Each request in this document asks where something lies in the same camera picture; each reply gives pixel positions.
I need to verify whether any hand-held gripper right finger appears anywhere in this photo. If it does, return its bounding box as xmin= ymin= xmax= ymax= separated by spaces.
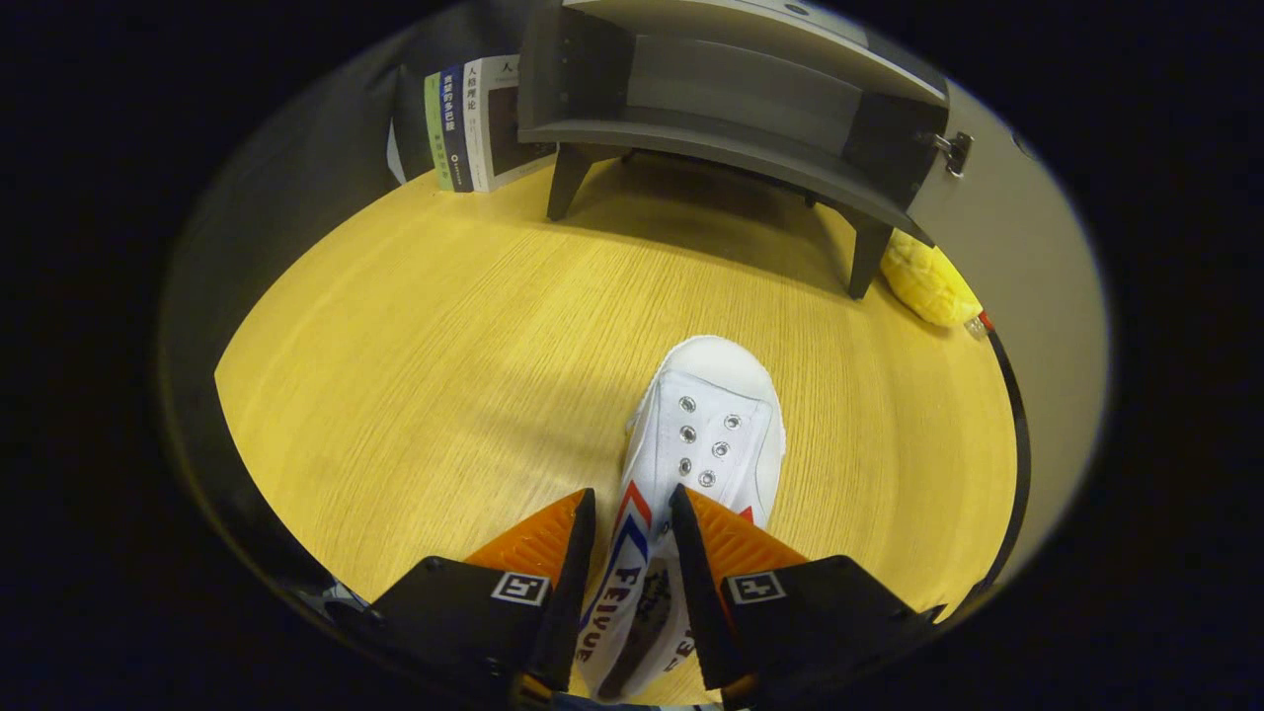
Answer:
xmin=669 ymin=484 xmax=947 ymax=707

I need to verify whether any metal door hinge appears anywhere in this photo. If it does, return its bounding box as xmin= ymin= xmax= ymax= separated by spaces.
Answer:
xmin=933 ymin=130 xmax=974 ymax=179

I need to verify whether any dark blue spine book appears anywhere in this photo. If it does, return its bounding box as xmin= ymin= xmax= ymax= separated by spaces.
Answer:
xmin=440 ymin=65 xmax=477 ymax=194

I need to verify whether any yellow plush toy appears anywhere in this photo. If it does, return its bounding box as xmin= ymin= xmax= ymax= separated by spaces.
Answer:
xmin=879 ymin=229 xmax=985 ymax=329

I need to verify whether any white canvas shoe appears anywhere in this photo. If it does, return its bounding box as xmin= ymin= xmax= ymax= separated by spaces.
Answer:
xmin=575 ymin=336 xmax=787 ymax=702

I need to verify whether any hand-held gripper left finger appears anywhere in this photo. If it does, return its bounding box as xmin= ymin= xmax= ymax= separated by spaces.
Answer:
xmin=326 ymin=487 xmax=597 ymax=711

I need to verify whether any dark grey shoe cabinet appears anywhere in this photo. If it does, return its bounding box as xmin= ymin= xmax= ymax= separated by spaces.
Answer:
xmin=515 ymin=0 xmax=951 ymax=300

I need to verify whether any white spine book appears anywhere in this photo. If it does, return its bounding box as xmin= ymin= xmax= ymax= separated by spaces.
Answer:
xmin=462 ymin=54 xmax=556 ymax=194

